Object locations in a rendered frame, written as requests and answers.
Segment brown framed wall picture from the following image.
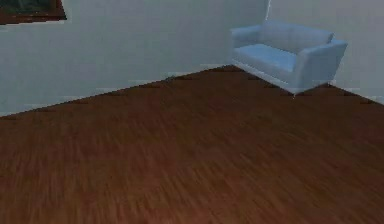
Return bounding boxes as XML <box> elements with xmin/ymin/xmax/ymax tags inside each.
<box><xmin>0</xmin><ymin>0</ymin><xmax>68</xmax><ymax>26</ymax></box>

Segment pale blue sofa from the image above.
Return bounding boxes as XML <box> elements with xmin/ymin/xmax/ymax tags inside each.
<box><xmin>230</xmin><ymin>20</ymin><xmax>349</xmax><ymax>97</ymax></box>

